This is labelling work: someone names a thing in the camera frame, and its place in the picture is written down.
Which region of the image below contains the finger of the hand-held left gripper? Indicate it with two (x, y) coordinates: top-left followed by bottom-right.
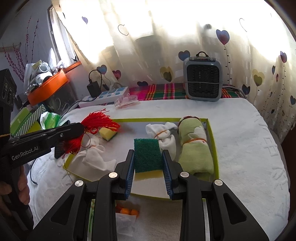
(54, 138), (70, 159)
(9, 122), (85, 145)

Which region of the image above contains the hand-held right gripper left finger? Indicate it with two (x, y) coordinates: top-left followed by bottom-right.
(26, 149), (136, 241)

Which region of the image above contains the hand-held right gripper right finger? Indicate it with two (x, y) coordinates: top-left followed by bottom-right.
(161, 149), (270, 241)

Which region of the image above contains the yellow-green cardboard box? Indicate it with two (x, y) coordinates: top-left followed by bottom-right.
(62, 118), (220, 200)

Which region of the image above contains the red tassel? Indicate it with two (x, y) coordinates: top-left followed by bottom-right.
(62, 109), (121, 163)

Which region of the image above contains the green and yellow scouring sponge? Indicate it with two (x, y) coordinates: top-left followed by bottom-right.
(134, 138), (164, 180)

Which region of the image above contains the white socks bundle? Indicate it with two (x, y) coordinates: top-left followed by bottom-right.
(75, 134), (117, 172)

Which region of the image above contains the white towel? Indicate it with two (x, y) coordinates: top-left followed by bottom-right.
(145, 122), (178, 160)

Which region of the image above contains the green towel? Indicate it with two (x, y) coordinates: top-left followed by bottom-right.
(178, 117), (214, 180)

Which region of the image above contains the white sachet bag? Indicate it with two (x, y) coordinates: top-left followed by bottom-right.
(116, 200), (140, 241)

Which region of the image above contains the person's left hand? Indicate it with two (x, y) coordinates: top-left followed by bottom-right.
(0, 165), (30, 217)

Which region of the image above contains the green plastic bag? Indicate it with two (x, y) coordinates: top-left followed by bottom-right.
(40, 112), (62, 130)

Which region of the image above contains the light green box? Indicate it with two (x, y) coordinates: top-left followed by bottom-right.
(10, 108), (31, 133)

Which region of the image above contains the striped green box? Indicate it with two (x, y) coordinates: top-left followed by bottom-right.
(23, 104), (47, 137)

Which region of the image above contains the orange tray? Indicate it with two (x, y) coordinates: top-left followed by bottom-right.
(27, 70), (68, 105)

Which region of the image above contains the black charger adapter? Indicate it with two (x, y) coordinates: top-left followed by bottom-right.
(87, 70), (109, 98)

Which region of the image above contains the white power strip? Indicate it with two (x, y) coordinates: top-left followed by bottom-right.
(79, 86), (130, 108)

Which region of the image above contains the crumpled white packaging pile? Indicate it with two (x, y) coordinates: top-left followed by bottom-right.
(23, 60), (66, 94)

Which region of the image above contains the orange window ledge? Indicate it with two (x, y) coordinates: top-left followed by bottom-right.
(65, 61), (82, 71)

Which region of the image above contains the plaid cloth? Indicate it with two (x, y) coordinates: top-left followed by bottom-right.
(129, 83), (243, 101)

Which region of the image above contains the window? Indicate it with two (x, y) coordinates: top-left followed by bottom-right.
(47, 5), (80, 67)

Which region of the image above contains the grey portable fan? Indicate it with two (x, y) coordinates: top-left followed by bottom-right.
(183, 51), (223, 102)

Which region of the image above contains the heart print curtain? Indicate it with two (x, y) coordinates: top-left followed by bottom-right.
(52, 0), (296, 139)

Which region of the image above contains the black cable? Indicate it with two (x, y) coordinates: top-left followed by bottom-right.
(30, 100), (81, 186)

